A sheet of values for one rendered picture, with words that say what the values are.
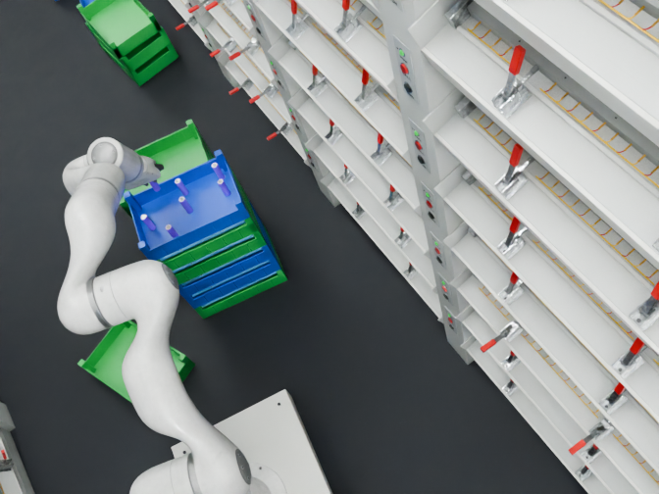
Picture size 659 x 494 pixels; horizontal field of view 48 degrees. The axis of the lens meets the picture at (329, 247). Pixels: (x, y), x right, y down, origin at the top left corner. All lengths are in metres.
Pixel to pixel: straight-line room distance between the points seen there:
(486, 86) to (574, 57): 0.25
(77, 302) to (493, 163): 0.79
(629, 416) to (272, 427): 0.86
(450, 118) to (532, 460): 1.16
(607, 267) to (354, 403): 1.25
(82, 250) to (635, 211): 0.96
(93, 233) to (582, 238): 0.86
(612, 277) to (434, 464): 1.16
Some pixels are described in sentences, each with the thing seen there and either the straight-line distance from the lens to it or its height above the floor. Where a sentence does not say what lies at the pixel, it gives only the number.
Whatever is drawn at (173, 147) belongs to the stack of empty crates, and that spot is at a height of 0.24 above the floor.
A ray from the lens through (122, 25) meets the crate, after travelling 3.13.
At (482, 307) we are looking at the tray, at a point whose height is 0.52.
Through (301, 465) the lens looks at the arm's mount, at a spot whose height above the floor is 0.33.
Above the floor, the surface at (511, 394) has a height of 0.14.
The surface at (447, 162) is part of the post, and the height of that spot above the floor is 1.00.
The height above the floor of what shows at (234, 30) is 0.52.
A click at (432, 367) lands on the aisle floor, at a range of 2.19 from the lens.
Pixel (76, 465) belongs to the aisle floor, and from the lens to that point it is 2.45.
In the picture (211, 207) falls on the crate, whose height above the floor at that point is 0.40.
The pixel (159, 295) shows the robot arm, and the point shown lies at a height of 0.91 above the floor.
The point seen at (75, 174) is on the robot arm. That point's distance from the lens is 1.71.
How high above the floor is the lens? 2.06
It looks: 59 degrees down
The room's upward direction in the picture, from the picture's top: 24 degrees counter-clockwise
